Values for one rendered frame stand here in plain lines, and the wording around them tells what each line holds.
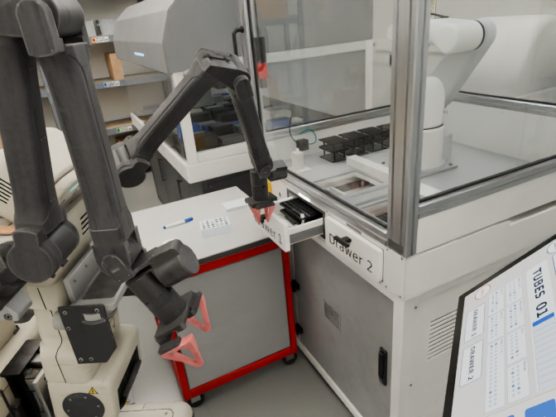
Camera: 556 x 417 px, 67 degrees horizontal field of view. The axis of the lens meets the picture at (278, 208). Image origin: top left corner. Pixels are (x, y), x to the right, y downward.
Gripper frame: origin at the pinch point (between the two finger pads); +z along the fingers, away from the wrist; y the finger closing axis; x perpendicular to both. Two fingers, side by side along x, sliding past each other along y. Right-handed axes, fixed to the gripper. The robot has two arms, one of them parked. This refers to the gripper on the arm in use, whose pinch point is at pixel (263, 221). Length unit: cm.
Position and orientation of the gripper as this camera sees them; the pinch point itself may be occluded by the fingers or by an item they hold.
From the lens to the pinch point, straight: 151.7
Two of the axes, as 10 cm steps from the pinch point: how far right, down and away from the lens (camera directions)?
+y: 8.9, -2.5, 3.8
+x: -4.5, -3.4, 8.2
